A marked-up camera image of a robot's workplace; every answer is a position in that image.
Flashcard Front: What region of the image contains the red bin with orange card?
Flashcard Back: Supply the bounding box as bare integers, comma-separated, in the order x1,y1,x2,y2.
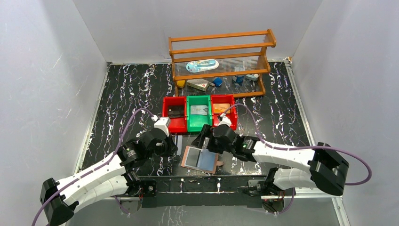
210,95,238,130

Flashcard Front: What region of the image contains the dark credit card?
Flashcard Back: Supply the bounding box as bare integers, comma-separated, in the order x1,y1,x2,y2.
167,105,185,118

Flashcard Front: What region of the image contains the blue white oval package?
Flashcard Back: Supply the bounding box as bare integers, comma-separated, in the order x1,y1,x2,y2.
186,59,219,73

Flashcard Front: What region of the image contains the teal white tube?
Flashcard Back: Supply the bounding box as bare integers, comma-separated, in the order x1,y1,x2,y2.
245,73,259,81

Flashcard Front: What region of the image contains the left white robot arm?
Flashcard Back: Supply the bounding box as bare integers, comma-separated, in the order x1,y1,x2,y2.
40,117,177,226

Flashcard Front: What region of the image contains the pink leather card holder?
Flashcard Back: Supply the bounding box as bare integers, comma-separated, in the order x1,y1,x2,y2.
181,146,224,174

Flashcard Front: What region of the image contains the yellow small object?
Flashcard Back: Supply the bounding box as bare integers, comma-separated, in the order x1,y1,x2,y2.
176,80,186,88

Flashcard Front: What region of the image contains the wooden shelf rack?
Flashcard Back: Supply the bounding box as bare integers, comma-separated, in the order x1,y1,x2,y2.
168,29,277,98

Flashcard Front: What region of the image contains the blue small object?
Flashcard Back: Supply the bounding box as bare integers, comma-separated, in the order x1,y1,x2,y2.
212,77,223,87

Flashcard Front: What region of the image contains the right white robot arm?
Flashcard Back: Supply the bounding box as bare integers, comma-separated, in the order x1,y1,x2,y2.
192,123,349,196

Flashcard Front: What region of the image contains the black base frame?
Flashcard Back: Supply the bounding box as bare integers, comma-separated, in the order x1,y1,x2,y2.
111,174,295,214

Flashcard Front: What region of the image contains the white credit card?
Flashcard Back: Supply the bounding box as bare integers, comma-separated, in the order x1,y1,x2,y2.
176,135,183,155

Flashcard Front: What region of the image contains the green plastic bin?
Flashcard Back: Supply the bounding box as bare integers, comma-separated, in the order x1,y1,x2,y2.
186,95,212,132

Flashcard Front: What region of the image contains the blue cup on shelf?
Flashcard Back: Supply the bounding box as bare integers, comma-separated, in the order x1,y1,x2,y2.
232,75,246,84

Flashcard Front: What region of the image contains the grey credit card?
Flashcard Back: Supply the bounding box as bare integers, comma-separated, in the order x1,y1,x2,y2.
190,105,208,115

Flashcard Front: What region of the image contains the orange credit card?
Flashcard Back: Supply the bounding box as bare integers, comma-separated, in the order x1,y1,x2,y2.
212,103,231,114

